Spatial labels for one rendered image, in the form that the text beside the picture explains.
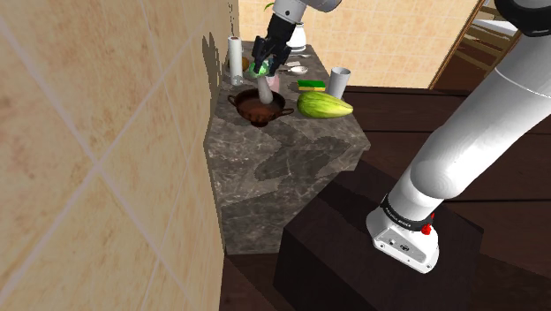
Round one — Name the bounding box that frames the green and yellow sponge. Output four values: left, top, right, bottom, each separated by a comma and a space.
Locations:
297, 79, 328, 93

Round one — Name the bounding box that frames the pink cup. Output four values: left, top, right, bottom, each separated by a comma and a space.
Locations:
266, 72, 282, 94

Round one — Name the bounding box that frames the brown bowl with handles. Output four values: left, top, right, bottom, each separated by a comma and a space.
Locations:
227, 87, 296, 128

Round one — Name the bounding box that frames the dark robot stand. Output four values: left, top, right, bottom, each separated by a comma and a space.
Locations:
273, 170, 486, 311

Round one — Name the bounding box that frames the green melon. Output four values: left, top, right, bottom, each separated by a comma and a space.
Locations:
296, 90, 354, 120

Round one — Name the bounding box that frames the white plant pot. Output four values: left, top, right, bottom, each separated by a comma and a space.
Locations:
285, 22, 308, 54

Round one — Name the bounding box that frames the white paper towel roll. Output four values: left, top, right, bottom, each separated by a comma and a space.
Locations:
227, 35, 245, 87

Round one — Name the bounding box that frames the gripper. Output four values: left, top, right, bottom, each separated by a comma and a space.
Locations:
251, 13, 299, 76

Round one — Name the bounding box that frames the grey cup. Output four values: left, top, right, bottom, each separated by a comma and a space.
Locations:
325, 66, 352, 102

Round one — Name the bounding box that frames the white vase with green top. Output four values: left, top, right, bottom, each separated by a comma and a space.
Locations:
248, 60, 276, 106

